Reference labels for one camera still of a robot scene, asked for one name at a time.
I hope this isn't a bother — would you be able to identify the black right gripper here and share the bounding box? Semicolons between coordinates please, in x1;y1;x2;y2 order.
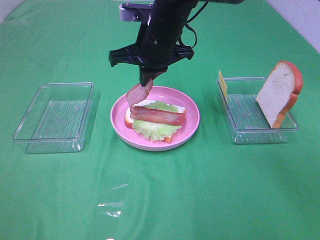
108;9;194;87

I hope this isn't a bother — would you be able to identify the red bacon strip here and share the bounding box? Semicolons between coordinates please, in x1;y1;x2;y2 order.
126;79;153;108

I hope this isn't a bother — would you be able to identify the brown bacon strip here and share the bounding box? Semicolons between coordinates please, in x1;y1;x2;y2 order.
130;106;186;126

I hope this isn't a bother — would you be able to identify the toast bread slice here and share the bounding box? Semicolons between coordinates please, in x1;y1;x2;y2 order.
124;99;187;143
256;60;304;129

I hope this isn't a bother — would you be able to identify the green lettuce leaf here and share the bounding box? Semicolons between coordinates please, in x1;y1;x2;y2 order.
124;100;187;143

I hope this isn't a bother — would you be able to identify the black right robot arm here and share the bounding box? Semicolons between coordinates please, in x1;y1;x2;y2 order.
108;0;198;86

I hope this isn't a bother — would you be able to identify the pink round plate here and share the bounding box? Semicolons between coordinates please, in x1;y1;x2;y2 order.
110;86;201;152

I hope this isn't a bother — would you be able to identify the yellow cheese slice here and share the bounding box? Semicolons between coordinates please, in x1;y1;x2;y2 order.
218;70;228;105

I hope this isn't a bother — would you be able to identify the left clear plastic tray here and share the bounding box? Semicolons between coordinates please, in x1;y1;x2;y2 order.
12;82;97;154

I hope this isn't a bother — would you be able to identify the clear plastic tray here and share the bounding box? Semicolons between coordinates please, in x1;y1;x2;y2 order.
216;76;299;145
12;82;97;154

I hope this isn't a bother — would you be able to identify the right clear plastic tray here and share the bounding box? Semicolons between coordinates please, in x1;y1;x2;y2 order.
216;76;299;145

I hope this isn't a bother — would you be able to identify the clear tape strip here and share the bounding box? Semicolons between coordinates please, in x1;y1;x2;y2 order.
95;172;130;218

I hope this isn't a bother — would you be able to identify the green tablecloth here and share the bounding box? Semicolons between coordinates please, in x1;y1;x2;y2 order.
0;0;320;240

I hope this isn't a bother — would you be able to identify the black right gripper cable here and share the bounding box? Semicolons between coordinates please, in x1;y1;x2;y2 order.
181;0;210;49

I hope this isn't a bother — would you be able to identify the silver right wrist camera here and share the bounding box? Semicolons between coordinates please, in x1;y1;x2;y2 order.
118;2;153;22

